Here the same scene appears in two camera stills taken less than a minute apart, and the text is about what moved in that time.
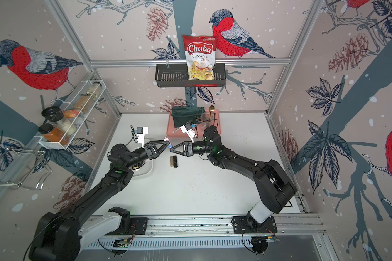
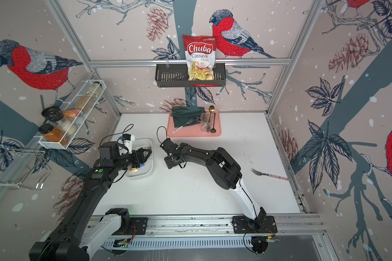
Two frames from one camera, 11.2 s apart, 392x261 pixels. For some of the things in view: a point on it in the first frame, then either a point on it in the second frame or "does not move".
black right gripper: [185, 145] to [169, 166]
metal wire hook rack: [41, 156] does not move
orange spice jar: [54, 134] does not move
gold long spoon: [211, 109] does not move
